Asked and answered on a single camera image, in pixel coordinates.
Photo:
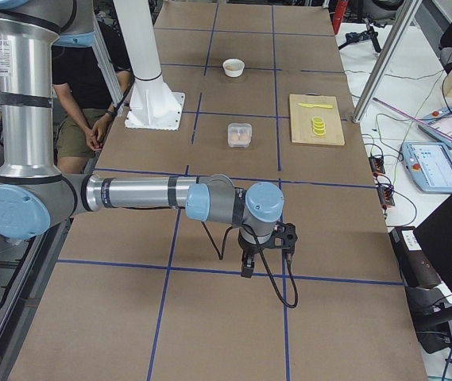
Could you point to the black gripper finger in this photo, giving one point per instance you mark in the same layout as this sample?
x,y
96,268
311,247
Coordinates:
x,y
247,265

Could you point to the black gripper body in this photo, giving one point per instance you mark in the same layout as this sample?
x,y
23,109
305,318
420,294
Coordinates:
x,y
249,250

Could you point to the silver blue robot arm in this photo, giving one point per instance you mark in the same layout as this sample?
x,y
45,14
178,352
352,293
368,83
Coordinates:
x,y
35,195

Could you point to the clear plastic egg box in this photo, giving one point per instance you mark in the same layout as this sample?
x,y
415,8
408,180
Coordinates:
x,y
239,128

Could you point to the black box with label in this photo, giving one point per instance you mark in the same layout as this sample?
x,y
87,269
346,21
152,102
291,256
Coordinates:
x,y
415,267

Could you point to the yellow lemon slice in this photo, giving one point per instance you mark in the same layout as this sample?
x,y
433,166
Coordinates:
x,y
319,132
317,121

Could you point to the wooden cutting board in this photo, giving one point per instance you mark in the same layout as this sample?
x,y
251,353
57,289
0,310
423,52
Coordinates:
x,y
301,125

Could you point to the orange circuit board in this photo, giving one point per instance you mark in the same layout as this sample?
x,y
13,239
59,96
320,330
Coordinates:
x,y
377,165
385,195

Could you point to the yellow plastic knife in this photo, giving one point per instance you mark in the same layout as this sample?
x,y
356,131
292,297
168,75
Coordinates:
x,y
314,105

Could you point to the white ceramic bowl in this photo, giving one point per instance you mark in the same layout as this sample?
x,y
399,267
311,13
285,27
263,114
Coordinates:
x,y
237,63

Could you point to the blue teach pendant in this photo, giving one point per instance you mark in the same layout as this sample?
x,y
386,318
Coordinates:
x,y
430,165

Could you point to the seated person in black shirt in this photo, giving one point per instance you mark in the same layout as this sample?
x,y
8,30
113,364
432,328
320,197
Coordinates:
x,y
82,91

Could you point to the purple rod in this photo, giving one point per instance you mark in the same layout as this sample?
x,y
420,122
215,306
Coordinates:
x,y
414,119

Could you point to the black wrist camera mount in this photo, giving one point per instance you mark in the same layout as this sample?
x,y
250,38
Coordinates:
x,y
283,237

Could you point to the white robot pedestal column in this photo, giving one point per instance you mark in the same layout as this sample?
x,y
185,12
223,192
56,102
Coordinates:
x,y
152,104

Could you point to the black camera tripod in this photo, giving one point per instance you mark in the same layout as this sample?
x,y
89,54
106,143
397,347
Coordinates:
x,y
368,34

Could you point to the aluminium frame post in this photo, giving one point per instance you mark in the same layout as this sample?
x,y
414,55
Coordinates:
x,y
398,29

